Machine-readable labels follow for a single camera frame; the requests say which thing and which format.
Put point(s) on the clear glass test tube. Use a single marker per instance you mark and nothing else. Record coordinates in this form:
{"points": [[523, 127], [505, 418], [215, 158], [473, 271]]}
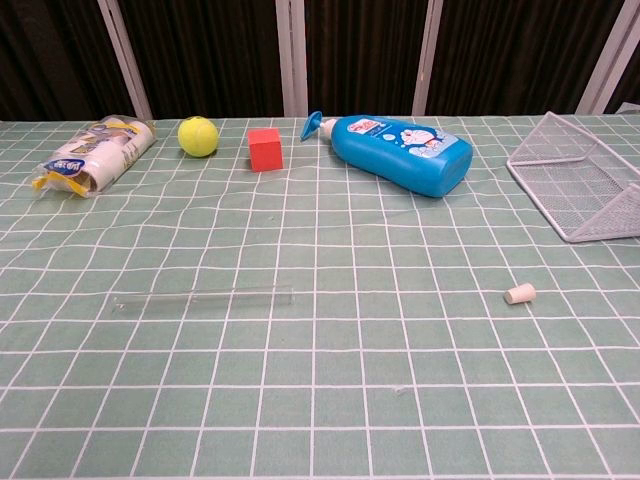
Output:
{"points": [[200, 300]]}

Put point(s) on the small cream rubber stopper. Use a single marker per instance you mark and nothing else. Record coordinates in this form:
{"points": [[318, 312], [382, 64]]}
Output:
{"points": [[520, 294]]}

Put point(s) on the red cube block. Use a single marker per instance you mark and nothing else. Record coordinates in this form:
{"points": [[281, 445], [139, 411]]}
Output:
{"points": [[265, 150]]}

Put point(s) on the green grid tablecloth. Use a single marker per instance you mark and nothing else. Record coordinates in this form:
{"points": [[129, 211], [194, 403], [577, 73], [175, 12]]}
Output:
{"points": [[320, 350]]}

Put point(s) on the blue pump lotion bottle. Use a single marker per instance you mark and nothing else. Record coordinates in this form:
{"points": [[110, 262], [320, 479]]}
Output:
{"points": [[400, 155]]}

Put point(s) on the yellow tennis ball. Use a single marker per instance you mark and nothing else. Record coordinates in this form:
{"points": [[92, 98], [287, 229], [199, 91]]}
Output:
{"points": [[198, 136]]}

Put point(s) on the dark pleated curtain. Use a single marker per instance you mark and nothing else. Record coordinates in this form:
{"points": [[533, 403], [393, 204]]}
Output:
{"points": [[210, 55]]}

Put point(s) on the plastic-wrapped paper cup pack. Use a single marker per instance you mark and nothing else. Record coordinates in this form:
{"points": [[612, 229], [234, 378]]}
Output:
{"points": [[100, 155]]}

